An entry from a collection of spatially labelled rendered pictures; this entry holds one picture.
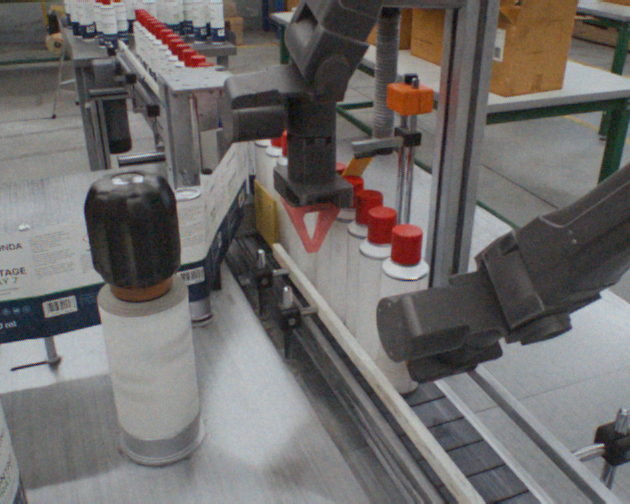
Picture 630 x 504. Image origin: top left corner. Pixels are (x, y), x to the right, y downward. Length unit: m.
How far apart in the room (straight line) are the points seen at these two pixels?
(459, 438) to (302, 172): 0.34
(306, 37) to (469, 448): 0.46
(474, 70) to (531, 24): 1.65
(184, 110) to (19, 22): 7.25
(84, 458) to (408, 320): 0.39
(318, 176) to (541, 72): 1.89
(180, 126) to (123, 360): 0.55
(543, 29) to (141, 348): 2.10
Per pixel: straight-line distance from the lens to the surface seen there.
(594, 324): 1.11
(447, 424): 0.79
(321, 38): 0.69
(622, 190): 0.46
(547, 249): 0.51
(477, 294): 0.58
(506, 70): 2.49
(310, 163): 0.77
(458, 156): 0.87
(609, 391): 0.98
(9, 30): 8.36
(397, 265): 0.73
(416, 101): 0.84
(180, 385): 0.70
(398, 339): 0.58
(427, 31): 3.03
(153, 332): 0.65
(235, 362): 0.87
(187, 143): 1.14
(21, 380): 0.91
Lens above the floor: 1.40
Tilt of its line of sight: 28 degrees down
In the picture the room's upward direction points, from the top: straight up
